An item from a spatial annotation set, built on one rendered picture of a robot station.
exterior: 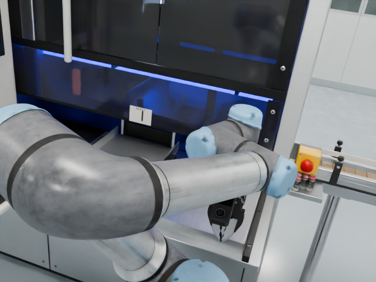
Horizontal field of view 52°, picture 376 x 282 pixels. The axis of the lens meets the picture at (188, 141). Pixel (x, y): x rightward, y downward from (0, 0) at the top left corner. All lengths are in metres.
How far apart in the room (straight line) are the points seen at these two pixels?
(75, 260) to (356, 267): 1.61
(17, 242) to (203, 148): 1.50
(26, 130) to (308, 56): 0.88
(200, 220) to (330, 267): 1.50
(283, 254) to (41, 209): 2.12
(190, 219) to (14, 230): 1.15
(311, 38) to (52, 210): 0.91
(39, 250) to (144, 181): 1.63
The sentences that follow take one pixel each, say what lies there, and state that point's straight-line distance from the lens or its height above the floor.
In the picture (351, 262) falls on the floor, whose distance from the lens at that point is 2.60.
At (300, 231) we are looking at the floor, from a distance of 2.68.
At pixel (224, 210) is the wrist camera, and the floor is 1.05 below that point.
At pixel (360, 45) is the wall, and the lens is 5.87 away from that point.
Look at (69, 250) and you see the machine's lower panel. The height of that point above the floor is 0.26.
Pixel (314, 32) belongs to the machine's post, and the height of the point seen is 1.40.
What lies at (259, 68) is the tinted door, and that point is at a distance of 1.21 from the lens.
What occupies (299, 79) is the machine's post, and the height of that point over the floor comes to 1.26.
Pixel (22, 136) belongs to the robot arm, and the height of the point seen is 1.35.
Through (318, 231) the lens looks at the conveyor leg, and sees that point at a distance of 1.62.
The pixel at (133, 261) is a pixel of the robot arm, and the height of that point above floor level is 1.05.
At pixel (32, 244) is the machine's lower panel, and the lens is 2.06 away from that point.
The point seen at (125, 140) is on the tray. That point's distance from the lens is 1.50.
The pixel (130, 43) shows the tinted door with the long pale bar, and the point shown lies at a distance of 1.33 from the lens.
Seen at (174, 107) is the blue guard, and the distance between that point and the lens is 1.31.
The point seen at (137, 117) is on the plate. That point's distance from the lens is 1.38.
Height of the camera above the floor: 1.57
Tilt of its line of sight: 27 degrees down
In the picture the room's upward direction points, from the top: 7 degrees clockwise
